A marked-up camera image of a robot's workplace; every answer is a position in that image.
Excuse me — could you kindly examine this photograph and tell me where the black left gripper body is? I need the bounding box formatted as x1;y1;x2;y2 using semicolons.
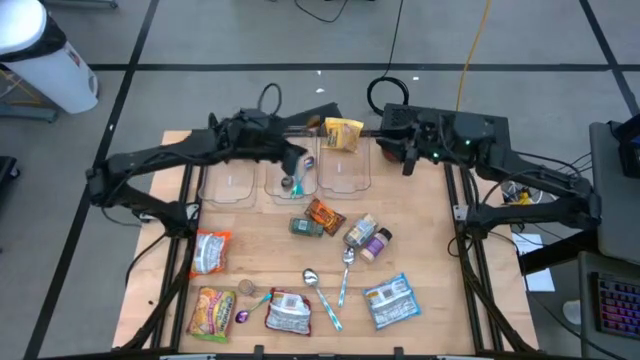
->
268;129;308;165

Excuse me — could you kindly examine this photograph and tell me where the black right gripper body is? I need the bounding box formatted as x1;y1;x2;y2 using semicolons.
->
382;107;496;177

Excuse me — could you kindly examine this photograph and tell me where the yellow Maruchan ramen packet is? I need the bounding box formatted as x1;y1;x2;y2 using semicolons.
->
319;117;365;154

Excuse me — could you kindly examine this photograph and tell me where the black perforated panel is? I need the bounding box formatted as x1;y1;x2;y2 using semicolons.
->
380;103;513;166

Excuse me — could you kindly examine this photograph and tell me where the clear plastic bin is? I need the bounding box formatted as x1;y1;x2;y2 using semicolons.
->
317;122;372;194
263;137;320;200
198;130;259;204

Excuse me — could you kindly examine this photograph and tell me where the black wedge panel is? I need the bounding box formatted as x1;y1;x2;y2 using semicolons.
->
287;102;345;132

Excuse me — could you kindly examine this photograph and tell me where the orange snack packet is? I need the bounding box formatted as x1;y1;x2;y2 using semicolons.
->
304;197;347;237

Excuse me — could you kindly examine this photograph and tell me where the green spice jar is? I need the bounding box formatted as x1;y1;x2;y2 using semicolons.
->
288;216;325;238

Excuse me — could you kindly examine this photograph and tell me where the gold lid spice jar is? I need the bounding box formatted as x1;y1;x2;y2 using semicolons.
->
342;213;379;250

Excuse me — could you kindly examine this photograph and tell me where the purple label spice jar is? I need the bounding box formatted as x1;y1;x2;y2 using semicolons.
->
358;227;394;265

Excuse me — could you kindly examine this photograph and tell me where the orange ramen packet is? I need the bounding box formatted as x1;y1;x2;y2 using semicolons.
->
192;228;231;279

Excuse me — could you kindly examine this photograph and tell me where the red ramen packet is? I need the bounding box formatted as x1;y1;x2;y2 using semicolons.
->
264;287;313;337

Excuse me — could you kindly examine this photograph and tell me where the blue ramen packet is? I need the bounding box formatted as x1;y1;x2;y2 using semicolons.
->
363;273;422;331

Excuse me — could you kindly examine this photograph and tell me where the black support beam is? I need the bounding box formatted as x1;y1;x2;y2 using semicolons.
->
517;229;600;277

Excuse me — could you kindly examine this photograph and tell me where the yellow green ramen packet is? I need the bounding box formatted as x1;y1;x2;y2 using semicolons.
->
186;286;237;344

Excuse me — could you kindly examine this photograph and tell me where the white paper sheet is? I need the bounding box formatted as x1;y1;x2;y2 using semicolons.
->
510;232;557;294

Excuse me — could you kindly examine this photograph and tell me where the black device on desk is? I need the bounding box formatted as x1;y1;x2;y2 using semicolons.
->
608;113;640;180

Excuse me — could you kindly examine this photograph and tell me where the grey desk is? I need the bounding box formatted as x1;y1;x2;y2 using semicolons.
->
588;121;640;266

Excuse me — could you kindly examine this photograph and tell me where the grey keyboard table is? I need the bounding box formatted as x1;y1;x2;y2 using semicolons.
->
578;249;640;360

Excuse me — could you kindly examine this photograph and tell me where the white computer mouse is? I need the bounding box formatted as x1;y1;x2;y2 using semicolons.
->
562;299;582;326

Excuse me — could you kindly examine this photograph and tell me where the backlit keyboard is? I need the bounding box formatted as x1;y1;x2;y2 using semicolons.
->
592;272;640;341

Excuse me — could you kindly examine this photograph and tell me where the white trash bin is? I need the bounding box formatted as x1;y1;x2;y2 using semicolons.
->
0;0;100;115

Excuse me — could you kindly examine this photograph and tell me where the black coiled cable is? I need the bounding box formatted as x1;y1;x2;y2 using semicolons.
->
366;0;410;117

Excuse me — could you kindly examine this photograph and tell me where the yellow cable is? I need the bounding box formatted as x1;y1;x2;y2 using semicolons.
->
455;0;492;112

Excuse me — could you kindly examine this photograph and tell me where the silver spoon striped handle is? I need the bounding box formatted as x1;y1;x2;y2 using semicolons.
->
302;268;345;333
337;246;357;309

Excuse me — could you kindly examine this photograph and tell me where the black cable loop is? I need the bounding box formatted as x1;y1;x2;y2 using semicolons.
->
293;0;342;24

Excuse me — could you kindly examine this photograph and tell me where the purple spoon teal handle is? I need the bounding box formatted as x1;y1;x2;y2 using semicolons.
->
233;292;273;324

